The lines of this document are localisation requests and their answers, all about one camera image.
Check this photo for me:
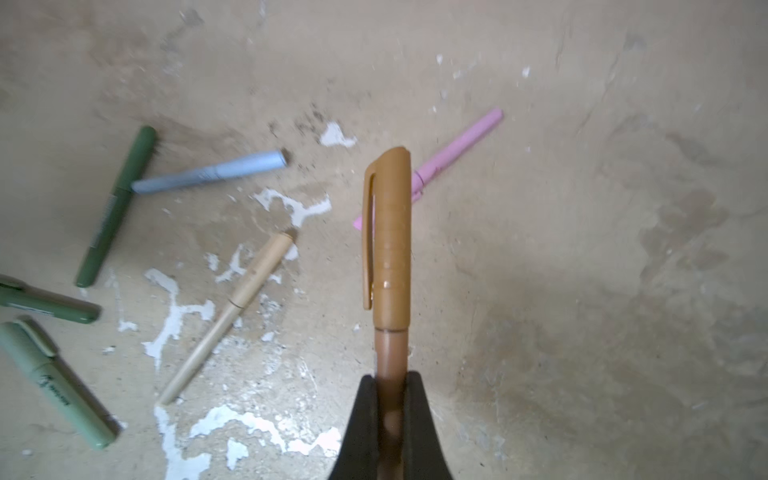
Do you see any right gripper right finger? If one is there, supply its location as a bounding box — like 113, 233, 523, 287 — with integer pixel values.
403, 371, 453, 480

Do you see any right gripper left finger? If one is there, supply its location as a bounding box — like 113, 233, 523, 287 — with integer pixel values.
328, 375, 379, 480

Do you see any brown pen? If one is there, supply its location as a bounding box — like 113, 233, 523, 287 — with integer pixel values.
361, 146, 412, 479

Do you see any beige pen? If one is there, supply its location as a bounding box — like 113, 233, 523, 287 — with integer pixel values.
158, 232, 294, 405

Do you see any pink pen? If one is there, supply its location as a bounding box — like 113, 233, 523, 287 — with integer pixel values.
352, 107, 505, 232

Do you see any light blue pen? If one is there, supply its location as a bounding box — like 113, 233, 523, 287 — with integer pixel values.
131, 150, 287, 194

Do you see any light green pen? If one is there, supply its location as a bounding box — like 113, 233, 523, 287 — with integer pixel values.
1, 317, 117, 450

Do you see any dark green pen lower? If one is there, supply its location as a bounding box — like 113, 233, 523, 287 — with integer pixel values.
1, 275, 102, 324

